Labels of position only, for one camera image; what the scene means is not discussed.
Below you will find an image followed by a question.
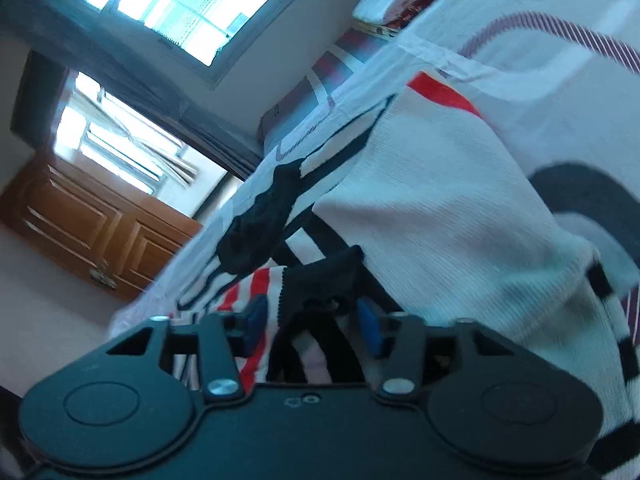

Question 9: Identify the white patterned bedsheet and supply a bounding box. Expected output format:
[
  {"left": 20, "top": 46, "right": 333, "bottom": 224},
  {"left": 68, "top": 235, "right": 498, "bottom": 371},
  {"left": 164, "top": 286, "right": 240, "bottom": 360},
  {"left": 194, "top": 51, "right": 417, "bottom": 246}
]
[{"left": 107, "top": 0, "right": 640, "bottom": 361}]

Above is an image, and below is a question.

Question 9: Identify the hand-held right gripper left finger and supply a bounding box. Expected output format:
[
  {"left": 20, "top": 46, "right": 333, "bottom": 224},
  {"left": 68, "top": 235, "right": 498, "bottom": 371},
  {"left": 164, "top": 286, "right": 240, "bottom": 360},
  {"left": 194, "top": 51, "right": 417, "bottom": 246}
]
[{"left": 105, "top": 295, "right": 268, "bottom": 402}]

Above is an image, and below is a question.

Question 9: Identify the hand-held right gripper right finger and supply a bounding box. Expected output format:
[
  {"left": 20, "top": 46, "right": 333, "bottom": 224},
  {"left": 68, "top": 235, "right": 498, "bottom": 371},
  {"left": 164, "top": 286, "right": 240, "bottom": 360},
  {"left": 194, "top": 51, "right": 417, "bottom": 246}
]
[{"left": 356, "top": 297, "right": 506, "bottom": 397}]

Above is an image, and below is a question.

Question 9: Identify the metal door handle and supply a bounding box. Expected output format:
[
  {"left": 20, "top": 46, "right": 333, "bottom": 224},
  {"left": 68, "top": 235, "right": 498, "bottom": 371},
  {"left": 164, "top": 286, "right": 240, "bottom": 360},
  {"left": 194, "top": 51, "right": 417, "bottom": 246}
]
[{"left": 89, "top": 269, "right": 119, "bottom": 290}]

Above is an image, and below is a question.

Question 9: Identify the striped knit sweater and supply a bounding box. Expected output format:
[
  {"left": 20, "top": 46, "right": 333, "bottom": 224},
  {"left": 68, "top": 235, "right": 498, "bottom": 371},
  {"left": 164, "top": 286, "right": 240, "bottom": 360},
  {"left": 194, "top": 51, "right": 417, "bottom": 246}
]
[{"left": 175, "top": 72, "right": 640, "bottom": 480}]

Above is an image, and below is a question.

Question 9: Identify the grey curtain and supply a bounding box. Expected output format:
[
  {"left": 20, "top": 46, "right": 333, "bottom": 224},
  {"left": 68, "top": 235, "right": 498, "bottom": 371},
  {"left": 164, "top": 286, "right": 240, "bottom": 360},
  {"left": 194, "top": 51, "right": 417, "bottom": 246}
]
[{"left": 0, "top": 0, "right": 266, "bottom": 182}]

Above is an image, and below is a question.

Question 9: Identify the red patterned blanket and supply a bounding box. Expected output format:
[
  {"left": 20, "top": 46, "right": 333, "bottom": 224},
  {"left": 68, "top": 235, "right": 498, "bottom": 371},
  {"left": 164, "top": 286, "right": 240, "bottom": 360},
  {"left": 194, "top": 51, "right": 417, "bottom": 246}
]
[{"left": 257, "top": 27, "right": 396, "bottom": 147}]

